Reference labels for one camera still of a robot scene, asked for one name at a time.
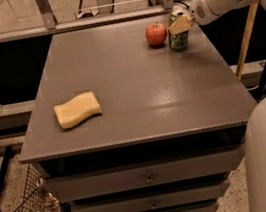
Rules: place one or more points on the black wire basket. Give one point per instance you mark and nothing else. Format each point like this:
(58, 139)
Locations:
(38, 199)

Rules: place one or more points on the yellow sponge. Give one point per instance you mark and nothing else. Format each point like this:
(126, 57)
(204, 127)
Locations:
(76, 110)

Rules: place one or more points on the red apple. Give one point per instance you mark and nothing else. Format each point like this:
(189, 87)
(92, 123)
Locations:
(156, 34)

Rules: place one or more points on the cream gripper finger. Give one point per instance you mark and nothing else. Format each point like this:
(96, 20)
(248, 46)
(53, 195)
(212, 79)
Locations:
(179, 10)
(181, 24)

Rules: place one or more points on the green soda can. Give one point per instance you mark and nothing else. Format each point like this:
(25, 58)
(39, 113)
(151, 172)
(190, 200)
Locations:
(177, 42)

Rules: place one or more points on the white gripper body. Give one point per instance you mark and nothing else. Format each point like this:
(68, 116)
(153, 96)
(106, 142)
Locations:
(198, 11)

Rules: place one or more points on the grey drawer cabinet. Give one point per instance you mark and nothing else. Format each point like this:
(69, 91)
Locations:
(170, 132)

